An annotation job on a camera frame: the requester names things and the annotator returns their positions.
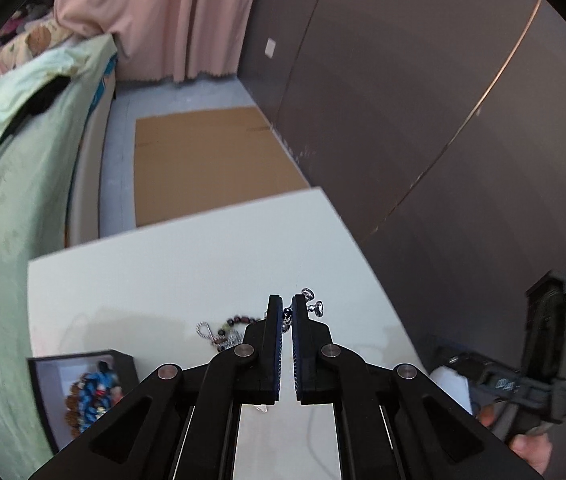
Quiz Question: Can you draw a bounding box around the dark bead bracelet silver clasp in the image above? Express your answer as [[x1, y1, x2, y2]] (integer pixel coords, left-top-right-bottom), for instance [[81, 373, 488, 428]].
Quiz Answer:
[[223, 287, 325, 334]]

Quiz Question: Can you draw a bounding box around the brown bead bracelet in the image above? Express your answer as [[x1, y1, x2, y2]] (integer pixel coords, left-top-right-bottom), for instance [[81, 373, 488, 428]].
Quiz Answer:
[[65, 379, 90, 432]]

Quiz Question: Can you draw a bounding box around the pile of stuffed toys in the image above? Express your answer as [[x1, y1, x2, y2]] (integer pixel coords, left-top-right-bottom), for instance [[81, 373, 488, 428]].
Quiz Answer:
[[0, 0, 60, 41]]

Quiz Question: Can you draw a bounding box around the black cloth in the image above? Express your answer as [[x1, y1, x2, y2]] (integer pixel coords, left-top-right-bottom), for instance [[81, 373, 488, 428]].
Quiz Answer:
[[5, 74, 72, 137]]

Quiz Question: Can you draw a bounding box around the light green duvet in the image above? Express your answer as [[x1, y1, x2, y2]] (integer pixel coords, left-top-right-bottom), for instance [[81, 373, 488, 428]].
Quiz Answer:
[[0, 35, 119, 177]]

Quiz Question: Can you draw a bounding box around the wide pink curtain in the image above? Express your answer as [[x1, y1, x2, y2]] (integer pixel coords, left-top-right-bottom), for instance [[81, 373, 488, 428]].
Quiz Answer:
[[55, 0, 270, 84]]

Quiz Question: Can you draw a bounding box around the black jewelry box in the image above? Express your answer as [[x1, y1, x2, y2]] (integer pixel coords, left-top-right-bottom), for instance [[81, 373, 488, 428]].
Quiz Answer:
[[27, 349, 139, 456]]

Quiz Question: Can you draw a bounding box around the blue bead bracelet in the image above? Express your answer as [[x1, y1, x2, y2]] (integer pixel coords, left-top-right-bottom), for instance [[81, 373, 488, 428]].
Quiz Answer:
[[80, 361, 124, 422]]

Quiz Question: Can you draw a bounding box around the white bedside table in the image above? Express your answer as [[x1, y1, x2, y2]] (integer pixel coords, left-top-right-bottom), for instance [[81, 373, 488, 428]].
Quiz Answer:
[[27, 186, 475, 480]]

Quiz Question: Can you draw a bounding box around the white bed base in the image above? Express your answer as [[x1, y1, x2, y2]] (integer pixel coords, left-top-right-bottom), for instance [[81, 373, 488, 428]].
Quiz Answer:
[[65, 80, 114, 249]]

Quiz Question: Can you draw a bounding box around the bear print pillow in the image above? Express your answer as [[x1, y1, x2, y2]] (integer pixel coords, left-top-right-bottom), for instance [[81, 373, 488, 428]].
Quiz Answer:
[[0, 17, 77, 79]]

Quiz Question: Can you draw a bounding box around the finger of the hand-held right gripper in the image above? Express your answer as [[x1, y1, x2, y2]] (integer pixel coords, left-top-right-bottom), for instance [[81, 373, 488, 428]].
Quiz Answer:
[[430, 342, 486, 378]]

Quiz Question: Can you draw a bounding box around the flat cardboard sheet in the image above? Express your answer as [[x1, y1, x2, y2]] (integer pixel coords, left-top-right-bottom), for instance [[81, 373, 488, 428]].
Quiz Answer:
[[134, 105, 312, 229]]

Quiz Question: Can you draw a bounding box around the person's right hand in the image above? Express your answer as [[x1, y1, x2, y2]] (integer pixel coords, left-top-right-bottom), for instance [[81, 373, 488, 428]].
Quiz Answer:
[[477, 405, 555, 477]]

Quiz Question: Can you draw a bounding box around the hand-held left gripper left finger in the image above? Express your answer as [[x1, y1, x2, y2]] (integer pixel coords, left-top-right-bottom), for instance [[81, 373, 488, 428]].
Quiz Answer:
[[28, 294, 284, 480]]

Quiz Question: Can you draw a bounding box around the blue printed bed sheet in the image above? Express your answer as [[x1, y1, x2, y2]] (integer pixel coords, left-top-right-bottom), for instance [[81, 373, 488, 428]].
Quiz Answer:
[[88, 52, 119, 112]]

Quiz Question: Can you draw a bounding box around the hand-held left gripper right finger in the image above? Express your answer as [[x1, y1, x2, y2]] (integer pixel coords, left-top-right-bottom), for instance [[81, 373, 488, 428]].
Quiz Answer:
[[290, 294, 541, 480]]

